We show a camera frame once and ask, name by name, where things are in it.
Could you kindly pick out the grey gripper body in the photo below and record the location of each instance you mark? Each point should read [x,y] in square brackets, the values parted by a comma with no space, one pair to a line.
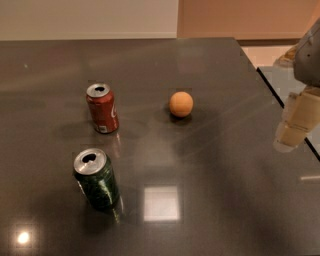
[308,61]

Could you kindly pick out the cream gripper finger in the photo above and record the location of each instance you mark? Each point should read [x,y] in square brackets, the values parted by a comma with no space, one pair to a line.
[298,119]

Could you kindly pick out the orange ball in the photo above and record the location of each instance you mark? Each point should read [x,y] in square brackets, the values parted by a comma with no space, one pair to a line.
[181,104]

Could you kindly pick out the red soda can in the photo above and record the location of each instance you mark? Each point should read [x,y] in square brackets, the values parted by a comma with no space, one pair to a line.
[101,103]

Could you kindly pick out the green soda can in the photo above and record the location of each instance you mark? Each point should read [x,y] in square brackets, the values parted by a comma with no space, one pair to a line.
[94,173]

